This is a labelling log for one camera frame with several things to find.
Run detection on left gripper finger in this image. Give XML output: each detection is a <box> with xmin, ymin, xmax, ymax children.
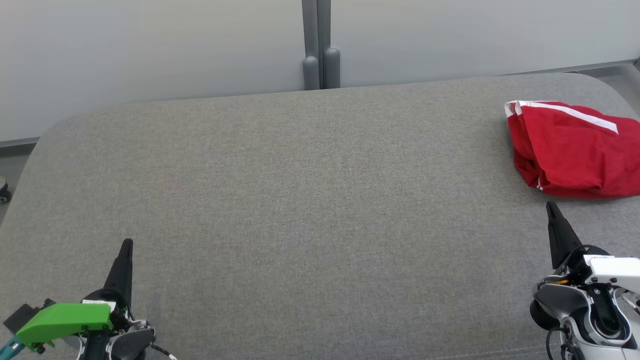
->
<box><xmin>102</xmin><ymin>238</ymin><xmax>135</xmax><ymax>306</ymax></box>

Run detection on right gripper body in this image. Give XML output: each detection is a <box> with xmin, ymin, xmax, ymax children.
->
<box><xmin>550</xmin><ymin>245</ymin><xmax>612</xmax><ymax>286</ymax></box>

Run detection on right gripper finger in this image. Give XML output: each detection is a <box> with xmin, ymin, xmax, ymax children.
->
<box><xmin>545</xmin><ymin>201</ymin><xmax>584</xmax><ymax>271</ymax></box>

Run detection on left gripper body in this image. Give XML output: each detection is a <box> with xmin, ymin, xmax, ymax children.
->
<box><xmin>81</xmin><ymin>288</ymin><xmax>152</xmax><ymax>334</ymax></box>

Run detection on red shorts with white stripe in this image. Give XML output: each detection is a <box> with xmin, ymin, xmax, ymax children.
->
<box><xmin>504</xmin><ymin>100</ymin><xmax>640</xmax><ymax>188</ymax></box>

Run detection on grey metal partition leg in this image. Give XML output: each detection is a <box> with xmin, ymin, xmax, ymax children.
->
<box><xmin>621</xmin><ymin>59</ymin><xmax>640</xmax><ymax>103</ymax></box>

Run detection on grey fabric sofa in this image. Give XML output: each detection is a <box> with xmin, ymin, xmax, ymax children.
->
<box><xmin>0</xmin><ymin>72</ymin><xmax>640</xmax><ymax>360</ymax></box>

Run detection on white camera bracket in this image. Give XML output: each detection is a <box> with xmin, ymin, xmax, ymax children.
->
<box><xmin>583</xmin><ymin>255</ymin><xmax>640</xmax><ymax>297</ymax></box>

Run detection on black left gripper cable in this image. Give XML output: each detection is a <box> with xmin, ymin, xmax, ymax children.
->
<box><xmin>149</xmin><ymin>342</ymin><xmax>179</xmax><ymax>360</ymax></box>

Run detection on green camera bracket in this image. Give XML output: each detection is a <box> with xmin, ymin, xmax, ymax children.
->
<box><xmin>15</xmin><ymin>302</ymin><xmax>114</xmax><ymax>352</ymax></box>

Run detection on short grey post foot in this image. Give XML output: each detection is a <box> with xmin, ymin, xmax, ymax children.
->
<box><xmin>302</xmin><ymin>55</ymin><xmax>321</xmax><ymax>91</ymax></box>

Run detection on tall grey post foot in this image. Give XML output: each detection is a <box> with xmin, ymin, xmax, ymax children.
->
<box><xmin>323</xmin><ymin>47</ymin><xmax>342</xmax><ymax>90</ymax></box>

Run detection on grey partition post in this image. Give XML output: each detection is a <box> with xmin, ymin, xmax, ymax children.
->
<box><xmin>301</xmin><ymin>0</ymin><xmax>332</xmax><ymax>91</ymax></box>

